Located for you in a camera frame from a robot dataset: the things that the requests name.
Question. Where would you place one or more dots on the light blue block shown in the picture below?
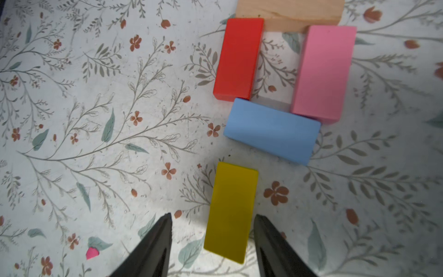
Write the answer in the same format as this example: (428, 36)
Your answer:
(288, 136)

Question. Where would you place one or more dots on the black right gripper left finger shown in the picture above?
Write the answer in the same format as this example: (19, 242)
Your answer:
(151, 256)

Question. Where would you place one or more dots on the red block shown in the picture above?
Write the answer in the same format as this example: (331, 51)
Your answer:
(238, 59)

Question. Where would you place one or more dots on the numbered wood block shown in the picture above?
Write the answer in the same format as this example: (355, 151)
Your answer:
(291, 15)

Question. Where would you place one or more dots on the pink block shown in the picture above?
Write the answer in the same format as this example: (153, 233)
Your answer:
(323, 72)

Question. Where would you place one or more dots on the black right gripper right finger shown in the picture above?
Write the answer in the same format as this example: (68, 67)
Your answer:
(275, 256)

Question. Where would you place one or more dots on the yellow block front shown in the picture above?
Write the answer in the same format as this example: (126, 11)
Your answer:
(231, 211)

